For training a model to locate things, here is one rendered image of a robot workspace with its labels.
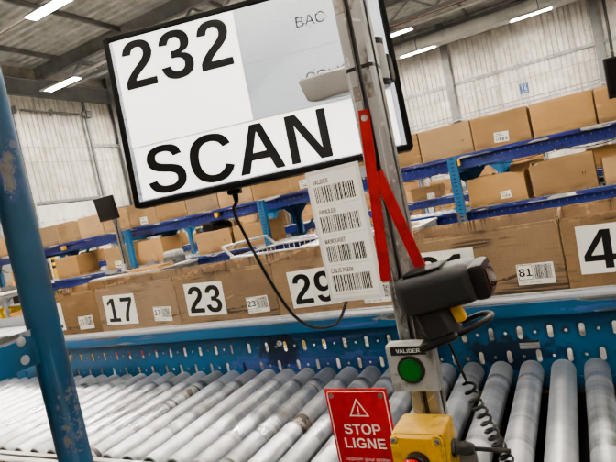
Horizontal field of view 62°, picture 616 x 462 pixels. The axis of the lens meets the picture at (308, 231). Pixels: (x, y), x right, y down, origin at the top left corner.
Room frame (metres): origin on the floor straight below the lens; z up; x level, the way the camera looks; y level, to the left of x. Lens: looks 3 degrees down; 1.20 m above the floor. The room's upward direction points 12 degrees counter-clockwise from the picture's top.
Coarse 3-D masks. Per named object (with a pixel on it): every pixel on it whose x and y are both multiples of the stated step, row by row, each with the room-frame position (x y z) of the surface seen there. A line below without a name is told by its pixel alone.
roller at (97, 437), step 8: (192, 376) 1.56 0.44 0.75; (200, 376) 1.57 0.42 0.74; (176, 384) 1.51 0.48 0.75; (184, 384) 1.51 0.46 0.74; (168, 392) 1.45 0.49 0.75; (176, 392) 1.46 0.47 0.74; (152, 400) 1.41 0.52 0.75; (160, 400) 1.41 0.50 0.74; (144, 408) 1.36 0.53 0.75; (152, 408) 1.38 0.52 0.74; (128, 416) 1.32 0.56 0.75; (136, 416) 1.33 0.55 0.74; (112, 424) 1.28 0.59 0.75; (120, 424) 1.28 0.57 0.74; (104, 432) 1.25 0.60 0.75; (112, 432) 1.26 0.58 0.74; (96, 440) 1.22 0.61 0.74
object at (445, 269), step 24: (432, 264) 0.66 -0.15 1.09; (456, 264) 0.62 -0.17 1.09; (480, 264) 0.60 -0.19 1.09; (408, 288) 0.64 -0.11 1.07; (432, 288) 0.62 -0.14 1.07; (456, 288) 0.61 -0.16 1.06; (480, 288) 0.60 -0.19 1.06; (408, 312) 0.64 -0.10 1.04; (432, 312) 0.64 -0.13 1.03; (456, 312) 0.64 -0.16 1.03; (432, 336) 0.64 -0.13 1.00; (456, 336) 0.63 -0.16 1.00
